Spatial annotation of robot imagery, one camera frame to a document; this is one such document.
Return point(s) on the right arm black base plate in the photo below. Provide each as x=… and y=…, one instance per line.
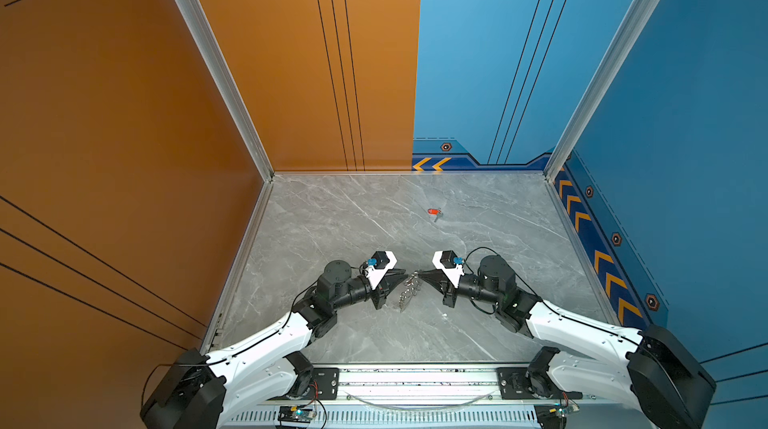
x=518, y=383

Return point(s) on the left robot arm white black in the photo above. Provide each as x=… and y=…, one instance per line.
x=207, y=390

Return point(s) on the green circuit board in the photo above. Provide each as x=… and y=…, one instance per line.
x=555, y=416
x=295, y=416

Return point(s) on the red tag with grey key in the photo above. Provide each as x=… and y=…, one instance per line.
x=435, y=213

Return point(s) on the corner aluminium post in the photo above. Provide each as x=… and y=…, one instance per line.
x=203, y=35
x=631, y=27

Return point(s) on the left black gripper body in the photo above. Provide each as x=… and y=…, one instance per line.
x=377, y=296

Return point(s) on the right corner aluminium post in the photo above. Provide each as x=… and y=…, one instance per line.
x=631, y=27

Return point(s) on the right green circuit board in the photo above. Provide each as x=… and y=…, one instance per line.
x=555, y=416

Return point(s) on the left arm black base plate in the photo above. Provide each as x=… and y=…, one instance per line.
x=322, y=383

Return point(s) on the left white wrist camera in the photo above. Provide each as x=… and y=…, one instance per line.
x=377, y=266

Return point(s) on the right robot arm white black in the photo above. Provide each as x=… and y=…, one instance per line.
x=649, y=370

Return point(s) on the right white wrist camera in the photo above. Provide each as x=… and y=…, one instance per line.
x=451, y=265

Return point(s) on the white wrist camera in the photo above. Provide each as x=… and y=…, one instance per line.
x=451, y=265
x=377, y=266

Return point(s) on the aluminium front rail frame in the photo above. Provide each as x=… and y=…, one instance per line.
x=451, y=395

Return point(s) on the left corner aluminium post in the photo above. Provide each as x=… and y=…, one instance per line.
x=203, y=35

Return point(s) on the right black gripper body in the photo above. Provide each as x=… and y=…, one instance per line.
x=451, y=295

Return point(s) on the left green circuit board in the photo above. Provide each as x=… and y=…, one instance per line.
x=295, y=416

